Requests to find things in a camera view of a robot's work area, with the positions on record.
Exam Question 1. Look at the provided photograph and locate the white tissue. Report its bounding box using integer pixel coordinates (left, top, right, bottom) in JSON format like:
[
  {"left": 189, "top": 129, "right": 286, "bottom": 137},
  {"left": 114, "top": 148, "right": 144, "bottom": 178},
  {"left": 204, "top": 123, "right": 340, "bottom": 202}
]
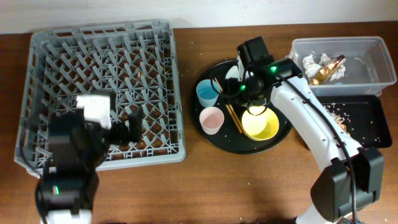
[
  {"left": 302, "top": 54, "right": 323, "bottom": 80},
  {"left": 319, "top": 53, "right": 346, "bottom": 81}
]

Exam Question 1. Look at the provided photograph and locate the pink plastic cup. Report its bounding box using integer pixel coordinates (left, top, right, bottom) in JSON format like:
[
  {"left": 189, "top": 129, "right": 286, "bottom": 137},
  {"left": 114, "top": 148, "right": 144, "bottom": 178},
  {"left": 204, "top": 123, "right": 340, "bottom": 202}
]
[{"left": 199, "top": 106, "right": 224, "bottom": 135}]

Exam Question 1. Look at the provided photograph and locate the grey plastic dishwasher rack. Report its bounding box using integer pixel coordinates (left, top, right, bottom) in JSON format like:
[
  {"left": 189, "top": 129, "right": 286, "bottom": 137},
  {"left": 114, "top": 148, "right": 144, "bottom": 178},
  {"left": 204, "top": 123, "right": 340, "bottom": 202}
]
[{"left": 14, "top": 20, "right": 186, "bottom": 177}]

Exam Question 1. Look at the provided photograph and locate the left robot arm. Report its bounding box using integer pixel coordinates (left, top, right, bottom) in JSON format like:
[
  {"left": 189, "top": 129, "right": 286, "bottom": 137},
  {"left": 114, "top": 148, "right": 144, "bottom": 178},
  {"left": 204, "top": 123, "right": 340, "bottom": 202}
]
[{"left": 35, "top": 91, "right": 144, "bottom": 223}]

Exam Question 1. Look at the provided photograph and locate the grey round plate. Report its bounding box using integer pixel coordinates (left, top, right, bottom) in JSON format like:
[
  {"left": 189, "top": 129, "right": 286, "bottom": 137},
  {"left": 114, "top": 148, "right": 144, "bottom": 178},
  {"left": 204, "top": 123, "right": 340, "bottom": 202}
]
[{"left": 225, "top": 65, "right": 242, "bottom": 81}]

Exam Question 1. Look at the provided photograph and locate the food scraps and rice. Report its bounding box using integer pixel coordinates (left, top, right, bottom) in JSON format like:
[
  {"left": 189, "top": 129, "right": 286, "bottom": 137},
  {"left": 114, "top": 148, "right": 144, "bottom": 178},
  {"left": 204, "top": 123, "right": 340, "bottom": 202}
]
[{"left": 323, "top": 103, "right": 351, "bottom": 136}]

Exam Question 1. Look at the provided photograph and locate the round black serving tray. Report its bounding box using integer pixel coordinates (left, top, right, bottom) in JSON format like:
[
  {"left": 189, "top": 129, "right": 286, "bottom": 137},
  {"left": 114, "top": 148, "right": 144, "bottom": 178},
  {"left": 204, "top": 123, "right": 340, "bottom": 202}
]
[{"left": 190, "top": 59, "right": 293, "bottom": 154}]

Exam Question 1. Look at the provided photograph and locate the clear plastic waste bin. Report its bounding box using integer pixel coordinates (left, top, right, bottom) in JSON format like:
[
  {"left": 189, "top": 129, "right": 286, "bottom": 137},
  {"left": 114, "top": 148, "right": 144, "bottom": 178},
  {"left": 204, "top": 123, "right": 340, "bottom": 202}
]
[{"left": 289, "top": 36, "right": 397, "bottom": 96}]

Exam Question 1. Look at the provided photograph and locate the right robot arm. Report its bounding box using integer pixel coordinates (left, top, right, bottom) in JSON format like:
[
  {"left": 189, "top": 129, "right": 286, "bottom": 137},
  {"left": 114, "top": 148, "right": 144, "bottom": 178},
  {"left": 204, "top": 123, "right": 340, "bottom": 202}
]
[{"left": 221, "top": 37, "right": 384, "bottom": 223}]

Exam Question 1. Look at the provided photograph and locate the black rectangular tray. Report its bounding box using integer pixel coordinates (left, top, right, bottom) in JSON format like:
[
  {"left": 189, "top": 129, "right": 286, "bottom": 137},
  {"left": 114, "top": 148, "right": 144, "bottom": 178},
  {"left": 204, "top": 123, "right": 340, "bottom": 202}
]
[{"left": 317, "top": 95, "right": 392, "bottom": 148}]

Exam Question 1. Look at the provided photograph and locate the blue plastic cup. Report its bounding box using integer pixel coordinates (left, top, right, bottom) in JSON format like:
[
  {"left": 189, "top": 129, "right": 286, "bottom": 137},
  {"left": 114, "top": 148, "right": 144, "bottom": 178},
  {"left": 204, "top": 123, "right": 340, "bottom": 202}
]
[{"left": 196, "top": 79, "right": 221, "bottom": 108}]

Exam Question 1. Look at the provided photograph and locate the yellow bowl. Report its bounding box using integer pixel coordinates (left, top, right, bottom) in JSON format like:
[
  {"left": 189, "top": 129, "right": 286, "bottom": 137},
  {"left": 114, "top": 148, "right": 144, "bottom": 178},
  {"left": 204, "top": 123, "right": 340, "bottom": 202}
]
[{"left": 241, "top": 106, "right": 279, "bottom": 141}]

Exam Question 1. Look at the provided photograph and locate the gold brown snack wrapper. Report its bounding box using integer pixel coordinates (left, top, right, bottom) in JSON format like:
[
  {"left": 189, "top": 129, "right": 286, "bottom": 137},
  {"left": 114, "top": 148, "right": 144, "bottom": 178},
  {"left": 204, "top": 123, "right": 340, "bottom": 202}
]
[{"left": 309, "top": 55, "right": 346, "bottom": 86}]

